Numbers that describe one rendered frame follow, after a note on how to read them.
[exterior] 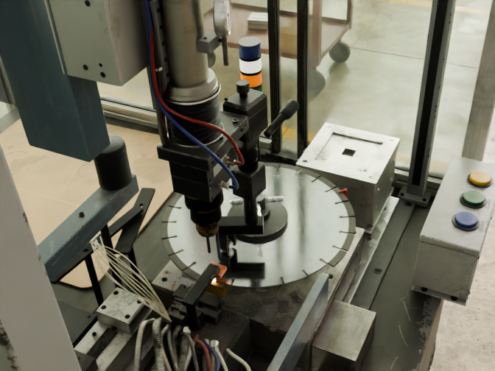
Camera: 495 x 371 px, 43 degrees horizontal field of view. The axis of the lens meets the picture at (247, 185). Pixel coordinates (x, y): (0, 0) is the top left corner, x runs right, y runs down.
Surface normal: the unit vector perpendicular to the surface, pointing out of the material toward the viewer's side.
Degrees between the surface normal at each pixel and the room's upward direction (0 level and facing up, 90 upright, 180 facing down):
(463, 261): 90
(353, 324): 0
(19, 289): 90
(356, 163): 0
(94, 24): 90
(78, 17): 90
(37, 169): 0
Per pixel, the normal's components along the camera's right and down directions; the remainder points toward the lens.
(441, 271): -0.45, 0.57
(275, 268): -0.05, -0.79
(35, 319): 0.89, 0.24
